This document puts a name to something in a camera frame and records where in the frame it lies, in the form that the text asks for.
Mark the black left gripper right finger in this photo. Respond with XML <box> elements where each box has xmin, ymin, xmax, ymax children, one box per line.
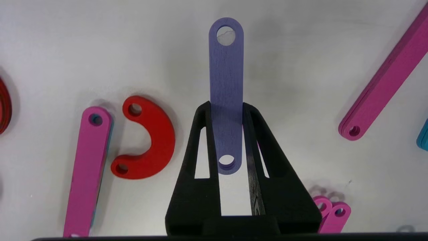
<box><xmin>242</xmin><ymin>102</ymin><xmax>322</xmax><ymax>234</ymax></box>

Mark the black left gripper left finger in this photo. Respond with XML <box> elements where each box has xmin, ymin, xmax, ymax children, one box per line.
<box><xmin>166</xmin><ymin>101</ymin><xmax>221</xmax><ymax>235</ymax></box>

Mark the red half-ring piece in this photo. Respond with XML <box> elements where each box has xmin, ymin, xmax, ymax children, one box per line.
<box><xmin>111</xmin><ymin>96</ymin><xmax>176</xmax><ymax>180</ymax></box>
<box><xmin>0</xmin><ymin>77</ymin><xmax>13</xmax><ymax>135</ymax></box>

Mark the purple short bar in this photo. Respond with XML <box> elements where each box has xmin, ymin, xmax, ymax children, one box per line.
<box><xmin>209</xmin><ymin>17</ymin><xmax>244</xmax><ymax>175</ymax></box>

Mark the light blue three-hole bar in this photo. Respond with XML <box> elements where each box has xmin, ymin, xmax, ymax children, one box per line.
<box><xmin>416</xmin><ymin>119</ymin><xmax>428</xmax><ymax>151</ymax></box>

